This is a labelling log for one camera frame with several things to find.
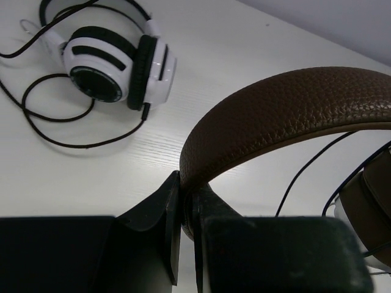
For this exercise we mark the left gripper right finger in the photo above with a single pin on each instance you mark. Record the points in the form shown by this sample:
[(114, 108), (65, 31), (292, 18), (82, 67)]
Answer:
[(198, 205)]

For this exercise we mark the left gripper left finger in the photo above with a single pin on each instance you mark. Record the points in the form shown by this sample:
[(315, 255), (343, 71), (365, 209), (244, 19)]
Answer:
[(151, 248)]

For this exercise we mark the brown silver headphones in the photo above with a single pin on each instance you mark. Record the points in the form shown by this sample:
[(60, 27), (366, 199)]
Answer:
[(289, 108)]

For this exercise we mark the white black headphones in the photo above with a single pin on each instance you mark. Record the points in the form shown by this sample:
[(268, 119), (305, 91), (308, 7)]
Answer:
[(107, 67)]

